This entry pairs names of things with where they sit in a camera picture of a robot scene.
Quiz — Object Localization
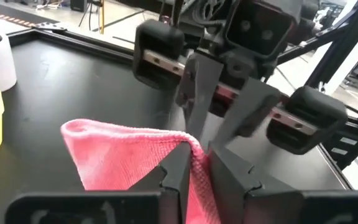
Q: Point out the pink microfiber towel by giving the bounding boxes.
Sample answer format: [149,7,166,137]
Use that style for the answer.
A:
[60,118,223,224]

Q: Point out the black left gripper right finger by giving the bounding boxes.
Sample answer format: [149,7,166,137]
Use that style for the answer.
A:
[209,144,358,224]

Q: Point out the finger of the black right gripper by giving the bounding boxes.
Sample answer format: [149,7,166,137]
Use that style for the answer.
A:
[175,52,225,141]
[211,77,281,150]

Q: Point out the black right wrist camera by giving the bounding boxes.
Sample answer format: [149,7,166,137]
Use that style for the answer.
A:
[224,0,295,62]

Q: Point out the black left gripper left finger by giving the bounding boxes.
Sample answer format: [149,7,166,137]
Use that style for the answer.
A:
[4,142,192,224]

